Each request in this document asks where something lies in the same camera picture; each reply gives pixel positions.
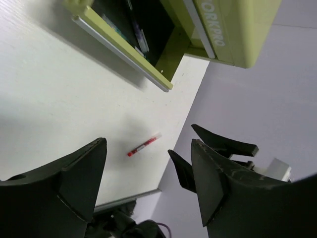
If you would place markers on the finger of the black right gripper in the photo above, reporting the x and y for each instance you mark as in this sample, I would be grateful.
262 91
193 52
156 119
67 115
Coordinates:
225 146
184 172

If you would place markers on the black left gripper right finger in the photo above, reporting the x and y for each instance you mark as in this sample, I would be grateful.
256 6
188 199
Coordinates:
236 202

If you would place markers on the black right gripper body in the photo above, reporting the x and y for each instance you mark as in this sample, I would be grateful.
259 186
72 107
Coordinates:
247 164

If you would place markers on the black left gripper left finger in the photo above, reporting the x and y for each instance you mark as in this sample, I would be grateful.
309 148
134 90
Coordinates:
56 200

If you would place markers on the red ink refill tube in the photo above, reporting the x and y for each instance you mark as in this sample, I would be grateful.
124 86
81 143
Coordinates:
145 144

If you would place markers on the green metal drawer cabinet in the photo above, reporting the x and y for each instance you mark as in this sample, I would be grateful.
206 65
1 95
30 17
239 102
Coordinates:
230 32

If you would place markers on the dark purple pen refill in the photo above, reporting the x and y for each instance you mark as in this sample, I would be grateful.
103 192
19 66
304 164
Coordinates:
138 30

